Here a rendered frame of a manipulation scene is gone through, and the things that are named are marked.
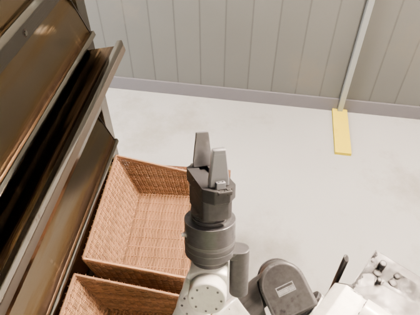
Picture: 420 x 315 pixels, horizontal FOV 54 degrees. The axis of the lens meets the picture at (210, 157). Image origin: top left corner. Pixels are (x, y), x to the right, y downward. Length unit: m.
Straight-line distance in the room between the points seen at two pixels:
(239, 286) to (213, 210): 0.17
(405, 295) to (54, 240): 1.06
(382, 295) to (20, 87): 1.01
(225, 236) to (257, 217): 2.06
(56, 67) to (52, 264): 0.63
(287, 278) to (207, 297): 0.23
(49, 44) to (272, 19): 2.11
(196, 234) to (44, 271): 0.84
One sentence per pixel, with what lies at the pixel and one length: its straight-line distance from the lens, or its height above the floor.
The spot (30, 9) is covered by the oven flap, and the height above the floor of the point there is 1.73.
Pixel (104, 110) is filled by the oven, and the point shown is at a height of 1.08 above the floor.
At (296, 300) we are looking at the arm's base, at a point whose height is 1.40.
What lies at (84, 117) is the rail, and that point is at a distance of 1.23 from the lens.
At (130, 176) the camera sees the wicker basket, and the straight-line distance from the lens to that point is 2.03.
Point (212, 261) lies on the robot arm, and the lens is 0.70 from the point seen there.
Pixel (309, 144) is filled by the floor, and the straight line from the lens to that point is 3.27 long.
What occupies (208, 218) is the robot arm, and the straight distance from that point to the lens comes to 0.65.
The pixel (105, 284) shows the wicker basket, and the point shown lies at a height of 0.80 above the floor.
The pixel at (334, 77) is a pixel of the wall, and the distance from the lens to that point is 3.46.
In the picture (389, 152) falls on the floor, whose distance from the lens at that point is 3.40.
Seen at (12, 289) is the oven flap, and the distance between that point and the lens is 0.96.
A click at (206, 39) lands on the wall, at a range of 3.34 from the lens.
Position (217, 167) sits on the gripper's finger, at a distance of 0.61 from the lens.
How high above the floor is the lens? 2.19
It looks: 45 degrees down
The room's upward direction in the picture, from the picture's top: straight up
